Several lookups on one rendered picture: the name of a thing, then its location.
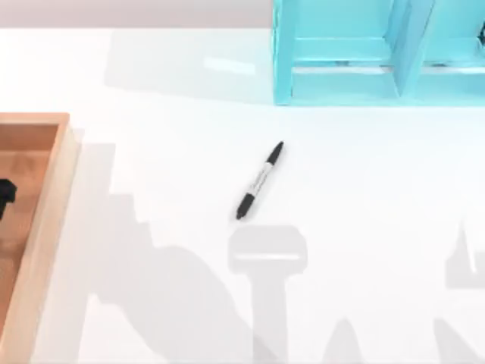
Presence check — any black and white marker pen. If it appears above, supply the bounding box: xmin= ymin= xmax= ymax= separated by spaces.
xmin=235 ymin=140 xmax=285 ymax=221

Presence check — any light blue rack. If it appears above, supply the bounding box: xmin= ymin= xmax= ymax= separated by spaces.
xmin=271 ymin=0 xmax=485 ymax=107

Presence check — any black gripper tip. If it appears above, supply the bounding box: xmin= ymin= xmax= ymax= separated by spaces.
xmin=0 ymin=178 xmax=18 ymax=222

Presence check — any shallow salmon-coloured box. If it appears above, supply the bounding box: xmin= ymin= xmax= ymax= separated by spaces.
xmin=0 ymin=112 xmax=81 ymax=364

